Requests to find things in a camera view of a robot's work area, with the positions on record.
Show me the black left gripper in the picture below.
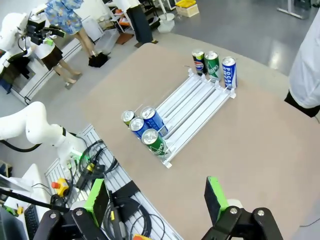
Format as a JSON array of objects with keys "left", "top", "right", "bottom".
[{"left": 26, "top": 20, "right": 66, "bottom": 47}]

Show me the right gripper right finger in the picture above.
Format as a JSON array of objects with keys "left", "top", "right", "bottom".
[{"left": 199, "top": 176, "right": 285, "bottom": 240}]

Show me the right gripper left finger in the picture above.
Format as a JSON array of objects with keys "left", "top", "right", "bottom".
[{"left": 32, "top": 177, "right": 111, "bottom": 240}]

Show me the person in black skirt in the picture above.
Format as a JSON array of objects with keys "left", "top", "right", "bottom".
[{"left": 31, "top": 37, "right": 82, "bottom": 86}]

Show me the person in blue floral dress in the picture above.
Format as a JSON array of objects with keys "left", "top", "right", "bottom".
[{"left": 44, "top": 0, "right": 97, "bottom": 58}]

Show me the person in white hoodie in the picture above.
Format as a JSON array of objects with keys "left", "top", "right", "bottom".
[{"left": 284, "top": 0, "right": 320, "bottom": 118}]

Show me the yellow emergency stop box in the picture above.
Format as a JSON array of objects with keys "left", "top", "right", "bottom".
[{"left": 51, "top": 177, "right": 70, "bottom": 196}]

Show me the black bag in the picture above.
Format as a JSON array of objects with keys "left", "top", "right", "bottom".
[{"left": 88, "top": 51, "right": 111, "bottom": 69}]

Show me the clear plastic storage bin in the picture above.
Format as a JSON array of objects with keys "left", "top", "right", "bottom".
[{"left": 96, "top": 28, "right": 121, "bottom": 55}]

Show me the black keyboard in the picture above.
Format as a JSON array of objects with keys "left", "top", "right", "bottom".
[{"left": 23, "top": 204, "right": 40, "bottom": 239}]

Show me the green Chilsung cider can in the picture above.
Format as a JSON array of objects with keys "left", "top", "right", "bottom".
[
  {"left": 141, "top": 128, "right": 168, "bottom": 157},
  {"left": 203, "top": 51, "right": 222, "bottom": 83}
]

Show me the blue Pocari Sweat can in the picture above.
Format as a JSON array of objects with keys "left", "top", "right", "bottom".
[
  {"left": 221, "top": 56, "right": 237, "bottom": 90},
  {"left": 128, "top": 116, "right": 146, "bottom": 140},
  {"left": 140, "top": 106, "right": 169, "bottom": 138}
]

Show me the black Pepsi can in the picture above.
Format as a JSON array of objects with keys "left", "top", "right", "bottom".
[
  {"left": 191, "top": 49, "right": 208, "bottom": 77},
  {"left": 121, "top": 109, "right": 136, "bottom": 127}
]

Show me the white can dispenser rack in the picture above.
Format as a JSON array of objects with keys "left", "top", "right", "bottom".
[{"left": 133, "top": 68, "right": 237, "bottom": 170}]

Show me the yellow plastic crate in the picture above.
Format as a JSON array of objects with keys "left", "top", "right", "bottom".
[{"left": 174, "top": 0, "right": 197, "bottom": 8}]

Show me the white plastic crate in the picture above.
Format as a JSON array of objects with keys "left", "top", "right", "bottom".
[{"left": 175, "top": 2, "right": 201, "bottom": 18}]

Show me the black cable bundle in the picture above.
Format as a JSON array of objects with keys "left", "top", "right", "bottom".
[{"left": 76, "top": 139, "right": 119, "bottom": 190}]

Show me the black coiled cable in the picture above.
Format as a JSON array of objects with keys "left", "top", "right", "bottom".
[{"left": 104, "top": 196, "right": 154, "bottom": 240}]

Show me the grey desk leg frame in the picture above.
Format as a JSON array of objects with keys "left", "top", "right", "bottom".
[{"left": 276, "top": 0, "right": 311, "bottom": 20}]

